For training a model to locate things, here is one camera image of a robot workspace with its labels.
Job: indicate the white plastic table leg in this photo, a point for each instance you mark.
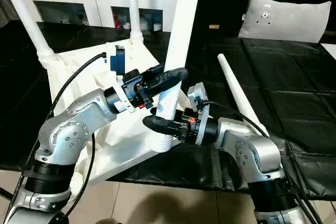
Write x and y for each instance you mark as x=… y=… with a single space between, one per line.
x=29 y=19
x=134 y=11
x=241 y=95
x=183 y=24

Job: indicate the brown curtain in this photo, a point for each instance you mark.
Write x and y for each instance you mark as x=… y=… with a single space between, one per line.
x=8 y=6

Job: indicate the white plastic table top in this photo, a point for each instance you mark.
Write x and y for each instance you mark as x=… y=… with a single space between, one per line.
x=126 y=150

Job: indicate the white flat board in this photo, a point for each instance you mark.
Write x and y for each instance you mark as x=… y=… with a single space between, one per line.
x=330 y=49

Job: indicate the black work mat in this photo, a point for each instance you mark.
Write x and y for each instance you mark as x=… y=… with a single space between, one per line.
x=288 y=77

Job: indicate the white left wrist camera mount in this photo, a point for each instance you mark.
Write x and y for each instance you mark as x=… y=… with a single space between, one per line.
x=111 y=51

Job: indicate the grey cushion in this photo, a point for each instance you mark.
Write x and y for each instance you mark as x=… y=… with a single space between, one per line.
x=288 y=16

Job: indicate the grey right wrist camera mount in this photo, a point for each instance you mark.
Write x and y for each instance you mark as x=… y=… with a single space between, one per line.
x=197 y=95

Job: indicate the black table support leg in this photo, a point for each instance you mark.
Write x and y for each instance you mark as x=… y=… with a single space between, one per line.
x=5 y=192

